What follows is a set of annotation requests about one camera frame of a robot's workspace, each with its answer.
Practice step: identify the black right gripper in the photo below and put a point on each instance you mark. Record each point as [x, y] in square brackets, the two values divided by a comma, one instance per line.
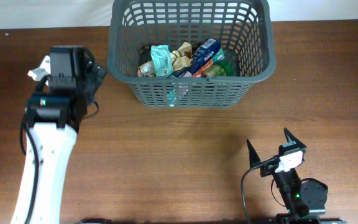
[255, 158]

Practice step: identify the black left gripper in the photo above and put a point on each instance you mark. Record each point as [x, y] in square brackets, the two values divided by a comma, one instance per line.
[94, 77]

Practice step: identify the teal wet wipes packet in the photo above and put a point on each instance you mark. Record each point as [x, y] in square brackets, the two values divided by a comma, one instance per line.
[162, 60]

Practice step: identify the green lid spice jar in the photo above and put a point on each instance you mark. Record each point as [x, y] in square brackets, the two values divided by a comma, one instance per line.
[220, 69]

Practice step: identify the beige Pantree snack bag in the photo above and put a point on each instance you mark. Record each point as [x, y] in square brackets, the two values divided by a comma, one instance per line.
[180, 58]

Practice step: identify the Kleenex tissue multipack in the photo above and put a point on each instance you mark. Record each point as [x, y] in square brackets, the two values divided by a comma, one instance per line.
[207, 54]

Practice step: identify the grey plastic basket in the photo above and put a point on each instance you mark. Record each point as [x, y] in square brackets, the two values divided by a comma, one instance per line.
[243, 29]

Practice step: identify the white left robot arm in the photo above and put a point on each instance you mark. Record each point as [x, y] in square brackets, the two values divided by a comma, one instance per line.
[48, 133]

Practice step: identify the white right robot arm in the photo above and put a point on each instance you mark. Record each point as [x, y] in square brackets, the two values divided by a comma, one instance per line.
[304, 199]

